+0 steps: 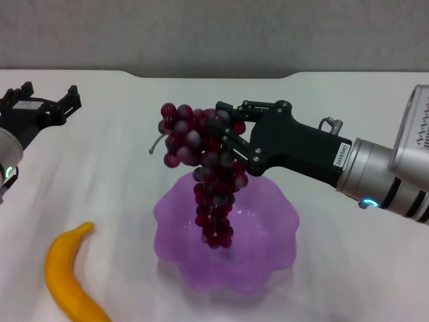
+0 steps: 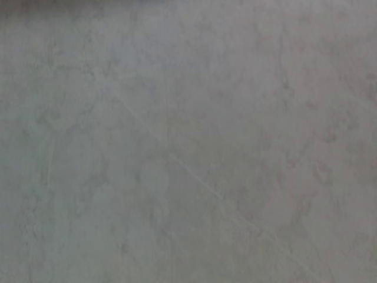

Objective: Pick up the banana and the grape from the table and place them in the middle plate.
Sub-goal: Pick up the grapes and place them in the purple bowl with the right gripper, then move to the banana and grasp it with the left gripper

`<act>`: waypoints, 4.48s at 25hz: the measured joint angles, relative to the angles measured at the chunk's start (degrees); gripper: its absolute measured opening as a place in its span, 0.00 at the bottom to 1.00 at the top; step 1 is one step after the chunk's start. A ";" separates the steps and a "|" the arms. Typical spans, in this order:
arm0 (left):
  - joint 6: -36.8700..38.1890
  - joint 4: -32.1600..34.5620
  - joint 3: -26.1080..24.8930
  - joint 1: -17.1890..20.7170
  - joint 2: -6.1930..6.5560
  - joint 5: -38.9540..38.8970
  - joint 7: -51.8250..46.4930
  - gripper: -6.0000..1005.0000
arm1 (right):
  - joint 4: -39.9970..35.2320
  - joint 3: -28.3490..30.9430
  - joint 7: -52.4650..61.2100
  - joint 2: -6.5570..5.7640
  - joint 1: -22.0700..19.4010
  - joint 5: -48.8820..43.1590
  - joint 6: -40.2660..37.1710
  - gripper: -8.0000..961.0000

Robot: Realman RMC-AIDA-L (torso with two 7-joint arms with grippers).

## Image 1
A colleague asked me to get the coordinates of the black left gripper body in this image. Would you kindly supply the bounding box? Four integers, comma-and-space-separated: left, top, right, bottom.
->
0, 96, 52, 149

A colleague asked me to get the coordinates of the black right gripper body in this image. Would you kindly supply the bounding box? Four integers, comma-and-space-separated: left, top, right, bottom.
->
247, 106, 353, 189

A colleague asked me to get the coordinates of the dark red grape bunch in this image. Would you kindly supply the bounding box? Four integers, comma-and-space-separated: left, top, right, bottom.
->
147, 102, 249, 250

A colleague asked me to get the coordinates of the yellow banana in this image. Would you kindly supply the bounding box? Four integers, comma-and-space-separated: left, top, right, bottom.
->
44, 221, 113, 322

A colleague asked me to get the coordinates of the purple wavy plastic bowl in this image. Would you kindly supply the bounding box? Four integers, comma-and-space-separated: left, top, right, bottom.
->
153, 173, 300, 298

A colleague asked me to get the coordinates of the silver right arm cable plug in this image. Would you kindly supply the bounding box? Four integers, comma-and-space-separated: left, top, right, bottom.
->
318, 116, 345, 137

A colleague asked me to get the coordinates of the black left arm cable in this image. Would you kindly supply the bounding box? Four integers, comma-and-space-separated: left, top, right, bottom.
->
0, 166, 19, 205

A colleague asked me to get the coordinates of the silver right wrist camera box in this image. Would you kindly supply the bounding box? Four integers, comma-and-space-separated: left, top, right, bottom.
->
391, 83, 429, 194

